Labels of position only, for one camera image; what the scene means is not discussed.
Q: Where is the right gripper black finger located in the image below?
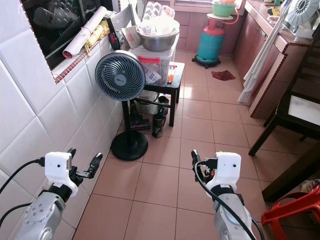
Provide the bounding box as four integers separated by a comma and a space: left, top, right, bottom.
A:
190, 149, 204, 175

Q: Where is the black cup on floor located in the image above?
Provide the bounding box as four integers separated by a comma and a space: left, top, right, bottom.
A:
151, 113, 167, 140

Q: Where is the small black side table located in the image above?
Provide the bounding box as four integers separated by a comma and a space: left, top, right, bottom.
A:
137, 62, 185, 127

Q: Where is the dark wooden table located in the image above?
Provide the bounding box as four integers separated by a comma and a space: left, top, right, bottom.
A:
248, 49, 320, 203

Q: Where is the dark red floor rag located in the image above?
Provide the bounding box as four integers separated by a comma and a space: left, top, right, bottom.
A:
210, 70, 237, 82

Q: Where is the small orange bottle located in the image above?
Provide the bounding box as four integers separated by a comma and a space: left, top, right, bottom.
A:
167, 65, 177, 84

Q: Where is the grey standing fan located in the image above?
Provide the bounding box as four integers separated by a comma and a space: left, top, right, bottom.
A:
94, 50, 149, 162

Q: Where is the red plastic chair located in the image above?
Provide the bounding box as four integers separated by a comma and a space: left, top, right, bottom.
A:
260, 184, 320, 227

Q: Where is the clear plastic storage box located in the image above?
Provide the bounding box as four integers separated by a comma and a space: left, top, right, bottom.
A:
131, 48, 174, 88

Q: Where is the white hanging cloth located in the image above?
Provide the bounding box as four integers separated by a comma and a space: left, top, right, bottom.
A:
237, 1, 297, 106

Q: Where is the brown tiled kitchen counter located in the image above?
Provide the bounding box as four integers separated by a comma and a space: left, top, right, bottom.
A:
231, 0, 313, 121

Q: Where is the teal gas cylinder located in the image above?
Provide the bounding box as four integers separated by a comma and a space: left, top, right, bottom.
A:
191, 13, 228, 70

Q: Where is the yellow packet bundle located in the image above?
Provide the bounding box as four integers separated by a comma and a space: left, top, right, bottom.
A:
84, 19, 111, 57

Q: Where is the white rolled paper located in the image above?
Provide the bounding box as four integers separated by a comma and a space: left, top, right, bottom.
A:
62, 6, 109, 60

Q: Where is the large metal bowl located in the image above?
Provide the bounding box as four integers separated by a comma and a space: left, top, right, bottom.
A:
135, 23, 181, 53

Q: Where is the white plastic bag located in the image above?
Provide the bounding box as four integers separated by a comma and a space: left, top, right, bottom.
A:
137, 14, 180, 37

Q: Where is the green plastic basin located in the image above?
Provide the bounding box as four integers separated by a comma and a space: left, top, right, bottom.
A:
210, 0, 238, 18

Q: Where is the grey egg carton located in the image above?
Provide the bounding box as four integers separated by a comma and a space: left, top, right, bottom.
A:
141, 1, 175, 21

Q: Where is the white round fan head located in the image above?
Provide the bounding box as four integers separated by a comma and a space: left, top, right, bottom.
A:
284, 0, 320, 29

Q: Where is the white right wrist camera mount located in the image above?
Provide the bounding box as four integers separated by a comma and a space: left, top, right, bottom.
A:
213, 151, 242, 196

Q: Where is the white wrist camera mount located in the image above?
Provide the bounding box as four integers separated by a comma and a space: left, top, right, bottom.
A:
43, 151, 80, 197
213, 151, 242, 196

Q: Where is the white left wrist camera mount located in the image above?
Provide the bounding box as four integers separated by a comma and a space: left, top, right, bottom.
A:
43, 151, 80, 197

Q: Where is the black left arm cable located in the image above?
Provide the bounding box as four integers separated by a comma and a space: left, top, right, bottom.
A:
0, 157, 46, 227

